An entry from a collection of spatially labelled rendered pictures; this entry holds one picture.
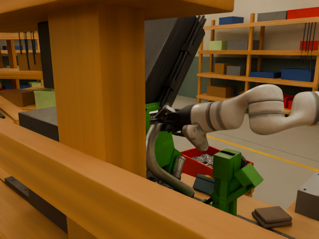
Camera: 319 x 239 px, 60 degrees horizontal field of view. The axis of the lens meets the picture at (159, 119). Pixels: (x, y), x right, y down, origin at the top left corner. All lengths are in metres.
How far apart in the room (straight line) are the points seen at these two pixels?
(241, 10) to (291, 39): 1.49
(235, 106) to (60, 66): 0.36
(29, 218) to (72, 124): 0.65
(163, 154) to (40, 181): 0.48
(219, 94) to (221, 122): 6.59
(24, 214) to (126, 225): 0.80
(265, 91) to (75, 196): 0.40
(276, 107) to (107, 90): 0.34
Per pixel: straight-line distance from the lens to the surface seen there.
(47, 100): 3.68
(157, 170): 0.77
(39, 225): 1.05
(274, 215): 1.00
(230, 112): 0.62
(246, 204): 1.09
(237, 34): 7.54
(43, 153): 0.49
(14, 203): 1.21
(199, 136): 0.66
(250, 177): 0.74
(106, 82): 0.41
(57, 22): 0.49
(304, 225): 1.04
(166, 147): 0.92
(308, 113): 0.62
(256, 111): 0.59
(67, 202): 0.46
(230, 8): 0.50
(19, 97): 3.95
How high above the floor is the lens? 1.44
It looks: 14 degrees down
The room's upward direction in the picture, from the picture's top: straight up
